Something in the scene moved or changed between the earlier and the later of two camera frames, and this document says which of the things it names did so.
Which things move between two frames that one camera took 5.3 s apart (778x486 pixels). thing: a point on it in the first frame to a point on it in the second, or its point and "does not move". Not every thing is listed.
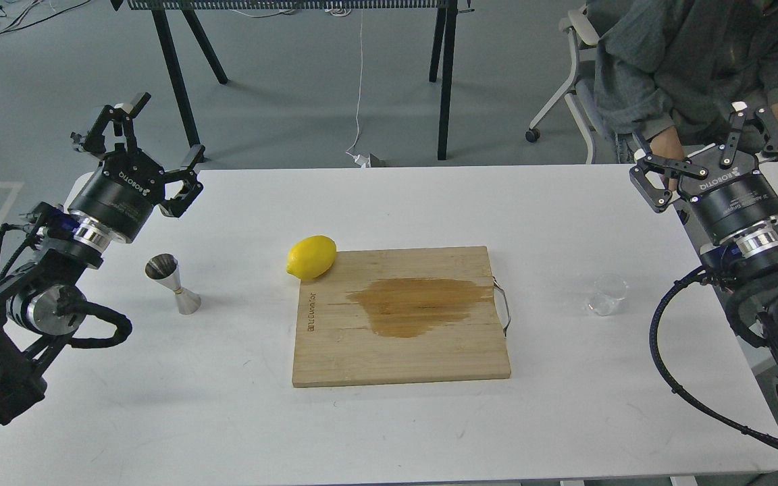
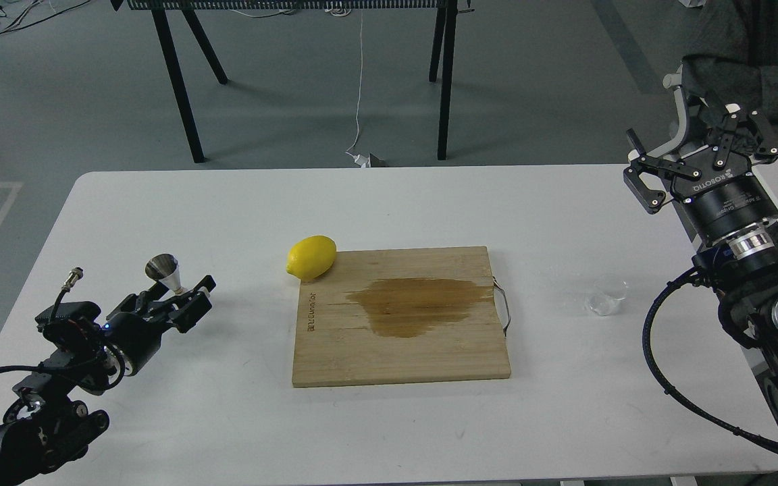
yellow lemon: [310, 258] does not move
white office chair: [582, 95] to [674, 81]
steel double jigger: [164, 267] does not move
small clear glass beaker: [608, 295] does not move
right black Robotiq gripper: [728, 201] does not move
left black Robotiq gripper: [119, 196] to [136, 335]
